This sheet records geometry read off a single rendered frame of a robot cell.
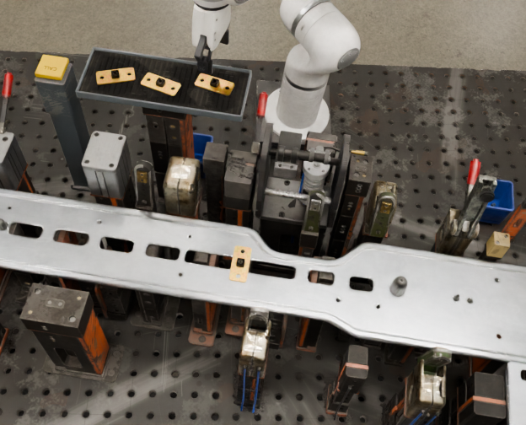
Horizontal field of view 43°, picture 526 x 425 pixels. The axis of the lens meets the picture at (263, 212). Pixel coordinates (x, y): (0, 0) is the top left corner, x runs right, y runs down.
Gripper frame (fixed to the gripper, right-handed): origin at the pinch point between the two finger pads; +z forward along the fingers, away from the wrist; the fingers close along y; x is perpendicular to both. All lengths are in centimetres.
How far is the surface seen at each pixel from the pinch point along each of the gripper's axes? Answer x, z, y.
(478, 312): 69, 26, 24
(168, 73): -10.8, 9.8, 0.8
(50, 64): -36.1, 9.8, 8.1
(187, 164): 0.3, 17.8, 16.9
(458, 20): 55, 125, -180
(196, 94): -2.6, 9.8, 3.9
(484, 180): 61, 4, 7
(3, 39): -141, 126, -85
